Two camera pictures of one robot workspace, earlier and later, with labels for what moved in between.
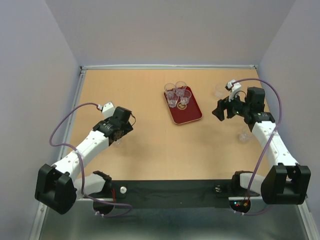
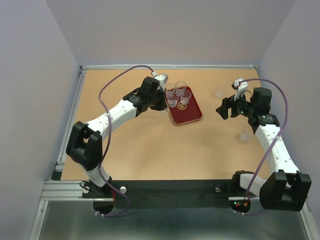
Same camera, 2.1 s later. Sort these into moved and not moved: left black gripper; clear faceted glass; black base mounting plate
Moved: left black gripper
Not moved: clear faceted glass; black base mounting plate
